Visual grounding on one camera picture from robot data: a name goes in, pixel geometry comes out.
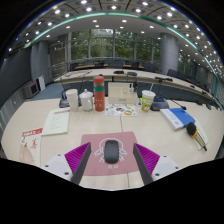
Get colourful sticker sheet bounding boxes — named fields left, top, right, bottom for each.
left=104, top=103, right=139, bottom=118

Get pink printed mouse pad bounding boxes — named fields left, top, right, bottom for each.
left=80, top=131, right=141, bottom=177

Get blue and white book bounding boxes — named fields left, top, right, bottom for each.
left=159, top=107, right=197, bottom=132

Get white floor appliance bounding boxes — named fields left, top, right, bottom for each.
left=35, top=74, right=47, bottom=93

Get white lidded mug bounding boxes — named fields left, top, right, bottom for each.
left=79, top=88, right=95, bottom=112

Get printed paper cup with straw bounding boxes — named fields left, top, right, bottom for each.
left=140, top=89, right=157, bottom=113

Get red bottle with green band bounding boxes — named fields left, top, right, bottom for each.
left=92, top=75, right=106, bottom=112

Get black desk microphone console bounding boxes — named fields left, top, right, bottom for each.
left=58, top=89, right=71, bottom=109
left=149, top=96, right=170, bottom=112

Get black microphone with orange ring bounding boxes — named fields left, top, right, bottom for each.
left=185, top=121, right=208, bottom=153

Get group of black chairs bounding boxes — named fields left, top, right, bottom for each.
left=83, top=58, right=223, bottom=108

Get black computer mouse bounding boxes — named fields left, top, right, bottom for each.
left=103, top=139, right=120, bottom=165

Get red and white magazine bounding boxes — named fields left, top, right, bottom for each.
left=18, top=127, right=44, bottom=168

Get grey box monitor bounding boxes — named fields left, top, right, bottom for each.
left=21, top=80, right=40, bottom=100

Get ceiling lights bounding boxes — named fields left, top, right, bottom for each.
left=8, top=0, right=221, bottom=61

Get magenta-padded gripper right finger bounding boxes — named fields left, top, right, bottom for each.
left=132, top=143, right=182, bottom=187

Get beige curved conference table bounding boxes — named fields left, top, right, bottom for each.
left=53, top=68, right=221, bottom=101

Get pale green paper sheet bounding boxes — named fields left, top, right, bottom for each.
left=41, top=107, right=71, bottom=137

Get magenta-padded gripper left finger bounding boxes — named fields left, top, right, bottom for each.
left=43, top=141, right=92, bottom=185

